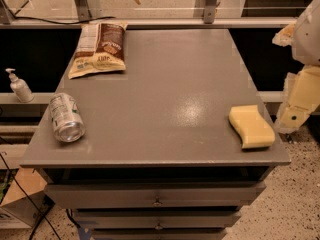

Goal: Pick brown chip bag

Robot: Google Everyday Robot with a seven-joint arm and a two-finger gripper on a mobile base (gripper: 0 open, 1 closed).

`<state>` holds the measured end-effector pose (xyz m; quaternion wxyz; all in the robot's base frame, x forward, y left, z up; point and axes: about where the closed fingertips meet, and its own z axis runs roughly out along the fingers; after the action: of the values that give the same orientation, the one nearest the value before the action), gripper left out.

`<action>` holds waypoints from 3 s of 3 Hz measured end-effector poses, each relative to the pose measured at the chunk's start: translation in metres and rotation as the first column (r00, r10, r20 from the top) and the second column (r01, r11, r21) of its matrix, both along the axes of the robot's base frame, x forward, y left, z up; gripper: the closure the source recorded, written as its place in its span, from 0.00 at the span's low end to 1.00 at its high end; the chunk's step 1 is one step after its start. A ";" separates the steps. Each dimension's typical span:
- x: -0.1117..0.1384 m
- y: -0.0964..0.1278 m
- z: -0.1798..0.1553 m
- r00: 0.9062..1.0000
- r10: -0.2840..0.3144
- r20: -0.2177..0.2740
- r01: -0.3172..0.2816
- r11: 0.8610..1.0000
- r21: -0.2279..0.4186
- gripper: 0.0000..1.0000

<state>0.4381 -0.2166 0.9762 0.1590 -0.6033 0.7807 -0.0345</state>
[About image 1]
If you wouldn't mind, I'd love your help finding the brown chip bag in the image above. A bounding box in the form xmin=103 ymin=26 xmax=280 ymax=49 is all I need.
xmin=68 ymin=22 xmax=127 ymax=79

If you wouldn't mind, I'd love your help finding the yellow sponge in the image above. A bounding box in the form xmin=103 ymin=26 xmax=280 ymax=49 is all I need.
xmin=228 ymin=105 xmax=275 ymax=149

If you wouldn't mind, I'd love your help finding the silver soda can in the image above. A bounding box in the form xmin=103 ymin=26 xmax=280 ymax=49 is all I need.
xmin=49 ymin=93 xmax=85 ymax=143

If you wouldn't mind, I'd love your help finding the black floor cable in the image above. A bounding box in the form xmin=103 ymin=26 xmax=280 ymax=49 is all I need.
xmin=0 ymin=135 xmax=63 ymax=240

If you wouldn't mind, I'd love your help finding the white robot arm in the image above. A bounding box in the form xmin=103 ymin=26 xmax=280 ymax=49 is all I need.
xmin=272 ymin=0 xmax=320 ymax=134

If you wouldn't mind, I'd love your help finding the grey drawer cabinet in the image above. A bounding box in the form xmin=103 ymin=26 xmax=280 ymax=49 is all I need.
xmin=23 ymin=29 xmax=290 ymax=240

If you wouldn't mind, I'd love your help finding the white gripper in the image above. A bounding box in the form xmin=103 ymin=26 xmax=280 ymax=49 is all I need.
xmin=272 ymin=0 xmax=320 ymax=133

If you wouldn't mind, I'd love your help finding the white pump bottle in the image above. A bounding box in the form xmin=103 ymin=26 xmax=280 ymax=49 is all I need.
xmin=6 ymin=68 xmax=34 ymax=103

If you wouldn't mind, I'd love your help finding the cardboard box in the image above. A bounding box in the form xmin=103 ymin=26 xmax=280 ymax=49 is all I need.
xmin=0 ymin=168 xmax=47 ymax=229

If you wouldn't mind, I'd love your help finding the grey metal frame post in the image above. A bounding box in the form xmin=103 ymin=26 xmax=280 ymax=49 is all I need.
xmin=74 ymin=0 xmax=102 ymax=21
xmin=193 ymin=0 xmax=219 ymax=24

